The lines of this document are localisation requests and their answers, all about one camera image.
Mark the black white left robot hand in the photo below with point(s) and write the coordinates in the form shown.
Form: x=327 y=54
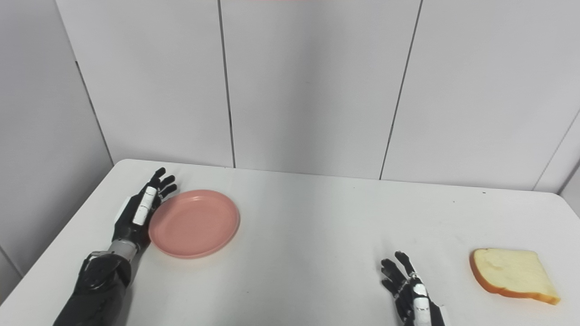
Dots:
x=129 y=226

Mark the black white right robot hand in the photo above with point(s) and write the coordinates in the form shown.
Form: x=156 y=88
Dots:
x=408 y=303

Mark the pink round plate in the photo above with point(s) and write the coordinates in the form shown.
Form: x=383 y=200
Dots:
x=195 y=224

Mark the slice of white bread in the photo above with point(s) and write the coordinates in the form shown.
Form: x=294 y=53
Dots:
x=512 y=271

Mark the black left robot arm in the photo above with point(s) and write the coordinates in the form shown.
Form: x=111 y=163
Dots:
x=97 y=290

